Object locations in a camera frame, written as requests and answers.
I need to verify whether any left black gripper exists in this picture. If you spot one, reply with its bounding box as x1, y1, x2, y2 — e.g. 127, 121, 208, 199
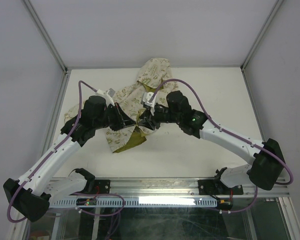
94, 102, 136, 132

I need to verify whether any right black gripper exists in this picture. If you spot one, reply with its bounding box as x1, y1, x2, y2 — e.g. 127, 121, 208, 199
137, 102, 182, 131

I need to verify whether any cream green-printed hooded jacket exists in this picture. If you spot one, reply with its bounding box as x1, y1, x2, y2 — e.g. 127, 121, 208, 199
63, 57, 180, 154

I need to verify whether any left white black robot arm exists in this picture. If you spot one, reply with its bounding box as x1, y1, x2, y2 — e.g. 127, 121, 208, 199
3, 95, 136, 223

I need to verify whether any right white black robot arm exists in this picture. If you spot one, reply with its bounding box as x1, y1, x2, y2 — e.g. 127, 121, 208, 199
138, 91, 285, 194

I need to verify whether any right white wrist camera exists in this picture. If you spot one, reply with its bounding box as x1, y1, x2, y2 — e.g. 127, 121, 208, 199
141, 92, 156, 115

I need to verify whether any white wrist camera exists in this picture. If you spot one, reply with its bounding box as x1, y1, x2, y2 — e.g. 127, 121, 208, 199
95, 88, 115, 107
141, 92, 156, 115

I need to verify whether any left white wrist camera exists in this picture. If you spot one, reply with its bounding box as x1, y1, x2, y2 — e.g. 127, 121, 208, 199
95, 88, 115, 107

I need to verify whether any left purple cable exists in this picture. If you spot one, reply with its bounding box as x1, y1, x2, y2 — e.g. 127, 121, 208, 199
6, 80, 126, 240

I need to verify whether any purple cable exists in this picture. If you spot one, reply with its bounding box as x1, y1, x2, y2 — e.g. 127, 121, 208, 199
153, 78, 295, 215
6, 80, 126, 240

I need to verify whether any aluminium mounting rail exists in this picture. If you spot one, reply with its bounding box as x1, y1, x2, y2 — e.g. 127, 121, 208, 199
49, 176, 291, 198

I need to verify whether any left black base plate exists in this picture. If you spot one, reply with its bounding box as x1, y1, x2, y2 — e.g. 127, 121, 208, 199
74, 178, 111, 196

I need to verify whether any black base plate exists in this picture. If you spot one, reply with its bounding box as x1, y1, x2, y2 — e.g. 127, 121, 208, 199
197, 179, 244, 196
74, 178, 111, 196

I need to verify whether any white slotted cable duct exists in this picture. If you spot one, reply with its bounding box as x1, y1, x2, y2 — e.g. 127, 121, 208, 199
51, 196, 218, 208

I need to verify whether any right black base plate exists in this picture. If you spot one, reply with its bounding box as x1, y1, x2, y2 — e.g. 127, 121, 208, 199
197, 179, 244, 196

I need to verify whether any left aluminium frame post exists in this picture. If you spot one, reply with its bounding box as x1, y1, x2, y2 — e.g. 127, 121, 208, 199
23, 0, 71, 92

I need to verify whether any aluminium frame post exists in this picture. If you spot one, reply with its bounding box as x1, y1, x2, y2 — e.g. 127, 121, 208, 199
23, 0, 71, 92
239, 0, 286, 76

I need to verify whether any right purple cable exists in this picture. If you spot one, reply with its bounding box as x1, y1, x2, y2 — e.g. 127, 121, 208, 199
153, 78, 295, 215

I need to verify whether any right aluminium frame post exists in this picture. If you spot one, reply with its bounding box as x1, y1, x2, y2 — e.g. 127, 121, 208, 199
239, 0, 286, 76

